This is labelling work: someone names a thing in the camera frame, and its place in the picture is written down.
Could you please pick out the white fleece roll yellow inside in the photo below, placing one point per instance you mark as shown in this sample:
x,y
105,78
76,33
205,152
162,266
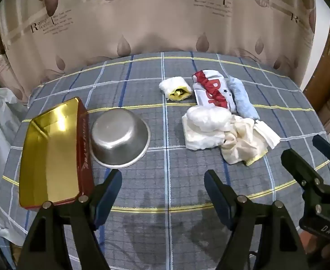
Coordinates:
x,y
173,85

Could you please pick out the red and white garment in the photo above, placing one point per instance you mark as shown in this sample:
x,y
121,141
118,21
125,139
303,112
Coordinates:
x,y
210,90

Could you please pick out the gold tin box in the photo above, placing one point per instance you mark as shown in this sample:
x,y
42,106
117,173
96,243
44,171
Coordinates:
x,y
52,152

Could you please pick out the light blue rolled cloth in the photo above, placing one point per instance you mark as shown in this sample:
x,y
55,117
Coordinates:
x,y
242,98

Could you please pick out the pale plastic cover sheet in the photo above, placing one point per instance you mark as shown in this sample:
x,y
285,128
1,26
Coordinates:
x,y
1,135

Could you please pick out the beige leaf print curtain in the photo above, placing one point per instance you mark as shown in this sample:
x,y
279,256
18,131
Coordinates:
x,y
153,14

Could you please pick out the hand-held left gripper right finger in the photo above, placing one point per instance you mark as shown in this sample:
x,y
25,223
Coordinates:
x,y
217,195

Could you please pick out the white plastic bag bundle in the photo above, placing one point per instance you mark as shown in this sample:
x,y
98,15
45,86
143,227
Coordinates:
x,y
210,116

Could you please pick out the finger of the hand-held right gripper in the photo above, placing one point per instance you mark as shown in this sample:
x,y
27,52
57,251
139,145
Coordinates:
x,y
325,147
300,166

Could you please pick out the steel bowl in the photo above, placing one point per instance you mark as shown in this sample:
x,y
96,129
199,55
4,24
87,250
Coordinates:
x,y
117,137

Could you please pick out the cream cloth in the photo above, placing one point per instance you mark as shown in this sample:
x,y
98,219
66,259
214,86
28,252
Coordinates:
x,y
243,143

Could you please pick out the clear white cloth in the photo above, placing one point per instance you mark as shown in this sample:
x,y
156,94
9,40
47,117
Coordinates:
x,y
201,140

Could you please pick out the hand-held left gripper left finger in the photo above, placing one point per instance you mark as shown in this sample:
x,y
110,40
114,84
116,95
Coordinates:
x,y
108,195

